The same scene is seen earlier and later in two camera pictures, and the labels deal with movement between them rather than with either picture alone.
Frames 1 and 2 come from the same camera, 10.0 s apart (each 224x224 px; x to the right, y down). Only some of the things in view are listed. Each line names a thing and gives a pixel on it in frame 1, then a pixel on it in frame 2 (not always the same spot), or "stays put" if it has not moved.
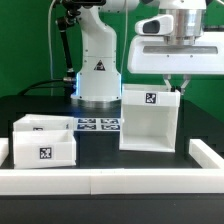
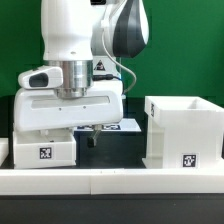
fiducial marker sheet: x=97 y=124 stays put
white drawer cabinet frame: x=148 y=118 to x=184 y=132
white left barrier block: x=4 y=150 stays put
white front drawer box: x=44 y=149 stays put
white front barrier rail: x=111 y=181 stays put
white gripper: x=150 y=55 to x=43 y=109
